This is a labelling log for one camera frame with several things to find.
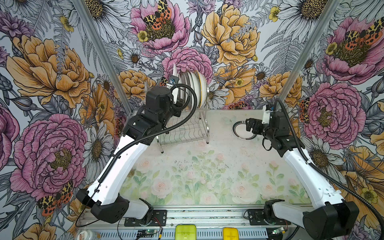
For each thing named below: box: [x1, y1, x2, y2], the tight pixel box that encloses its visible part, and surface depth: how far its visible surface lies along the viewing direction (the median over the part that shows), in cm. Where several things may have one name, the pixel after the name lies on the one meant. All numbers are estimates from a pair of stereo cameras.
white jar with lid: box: [77, 230, 97, 240], surface depth 64 cm
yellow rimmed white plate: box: [194, 70, 208, 109], surface depth 76 cm
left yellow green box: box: [175, 224, 197, 240], surface depth 71 cm
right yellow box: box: [222, 227, 240, 240], surface depth 71 cm
